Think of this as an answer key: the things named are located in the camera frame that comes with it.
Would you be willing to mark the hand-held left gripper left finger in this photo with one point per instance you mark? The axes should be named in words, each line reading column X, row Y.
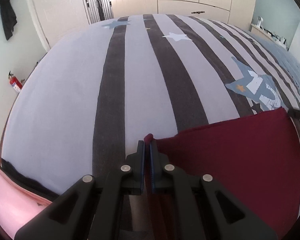
column 141, row 165

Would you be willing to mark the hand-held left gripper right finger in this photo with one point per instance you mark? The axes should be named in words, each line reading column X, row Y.
column 152, row 165

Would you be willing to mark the maroon shirt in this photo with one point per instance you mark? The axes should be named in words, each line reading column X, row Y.
column 227, row 167

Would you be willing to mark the white headboard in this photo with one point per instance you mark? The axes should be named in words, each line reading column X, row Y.
column 293, row 32

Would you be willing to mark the white bedside table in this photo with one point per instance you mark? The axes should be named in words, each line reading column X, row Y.
column 255, row 29

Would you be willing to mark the bed with striped sheet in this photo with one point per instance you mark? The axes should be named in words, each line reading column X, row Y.
column 65, row 105

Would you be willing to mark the white desk fan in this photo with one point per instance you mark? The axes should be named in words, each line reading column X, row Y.
column 259, row 21

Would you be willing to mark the black folded garment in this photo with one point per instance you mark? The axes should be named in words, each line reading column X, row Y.
column 22, row 177

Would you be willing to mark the pink folded garment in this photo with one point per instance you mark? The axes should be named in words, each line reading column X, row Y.
column 10, row 205

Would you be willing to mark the red fire extinguisher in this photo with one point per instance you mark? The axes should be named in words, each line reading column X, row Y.
column 15, row 85

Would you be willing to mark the ribbed grey suitcase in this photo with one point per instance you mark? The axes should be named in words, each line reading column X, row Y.
column 107, row 6
column 92, row 10

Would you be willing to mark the white door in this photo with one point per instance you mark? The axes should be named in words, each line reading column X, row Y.
column 60, row 5

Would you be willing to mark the dark hanging garment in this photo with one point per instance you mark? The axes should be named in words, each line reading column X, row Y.
column 7, row 17

